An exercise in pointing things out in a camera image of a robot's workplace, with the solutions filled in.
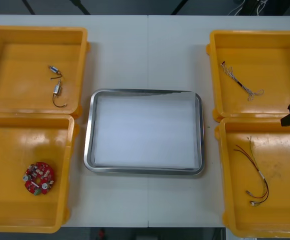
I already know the blue-white twisted wire harness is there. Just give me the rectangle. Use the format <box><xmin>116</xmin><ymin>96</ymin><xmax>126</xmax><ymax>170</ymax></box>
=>
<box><xmin>219</xmin><ymin>61</ymin><xmax>265</xmax><ymax>102</ymax></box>

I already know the steel tray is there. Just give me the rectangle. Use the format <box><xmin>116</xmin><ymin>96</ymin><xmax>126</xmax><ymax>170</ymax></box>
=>
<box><xmin>83</xmin><ymin>88</ymin><xmax>206</xmax><ymax>176</ymax></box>

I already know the yellow-orange plastic bin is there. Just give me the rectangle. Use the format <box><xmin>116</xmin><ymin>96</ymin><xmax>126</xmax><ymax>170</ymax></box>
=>
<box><xmin>214</xmin><ymin>116</ymin><xmax>290</xmax><ymax>238</ymax></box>
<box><xmin>205</xmin><ymin>29</ymin><xmax>290</xmax><ymax>123</ymax></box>
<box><xmin>0</xmin><ymin>24</ymin><xmax>90</xmax><ymax>118</ymax></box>
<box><xmin>0</xmin><ymin>112</ymin><xmax>80</xmax><ymax>235</ymax></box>

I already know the red black green-yellow wire harness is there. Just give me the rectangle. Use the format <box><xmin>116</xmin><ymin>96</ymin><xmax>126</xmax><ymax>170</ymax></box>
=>
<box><xmin>232</xmin><ymin>136</ymin><xmax>270</xmax><ymax>207</ymax></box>

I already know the white cable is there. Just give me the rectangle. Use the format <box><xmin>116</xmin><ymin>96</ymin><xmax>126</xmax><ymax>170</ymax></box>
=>
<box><xmin>228</xmin><ymin>0</ymin><xmax>245</xmax><ymax>16</ymax></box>

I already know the blue label metal solenoid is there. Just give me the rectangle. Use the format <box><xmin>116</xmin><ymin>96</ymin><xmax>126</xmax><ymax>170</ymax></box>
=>
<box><xmin>47</xmin><ymin>64</ymin><xmax>63</xmax><ymax>81</ymax></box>

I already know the black stand leg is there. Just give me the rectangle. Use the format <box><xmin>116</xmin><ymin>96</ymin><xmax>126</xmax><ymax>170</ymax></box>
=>
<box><xmin>21</xmin><ymin>0</ymin><xmax>36</xmax><ymax>15</ymax></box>
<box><xmin>68</xmin><ymin>0</ymin><xmax>91</xmax><ymax>15</ymax></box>
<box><xmin>171</xmin><ymin>0</ymin><xmax>195</xmax><ymax>15</ymax></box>

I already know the round red circuit board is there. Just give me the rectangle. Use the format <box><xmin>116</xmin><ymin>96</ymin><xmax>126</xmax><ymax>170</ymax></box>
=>
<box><xmin>22</xmin><ymin>161</ymin><xmax>56</xmax><ymax>197</ymax></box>

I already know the white label metal solenoid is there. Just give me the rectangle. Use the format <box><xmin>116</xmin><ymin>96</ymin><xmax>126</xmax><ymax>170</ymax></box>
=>
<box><xmin>51</xmin><ymin>80</ymin><xmax>68</xmax><ymax>109</ymax></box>

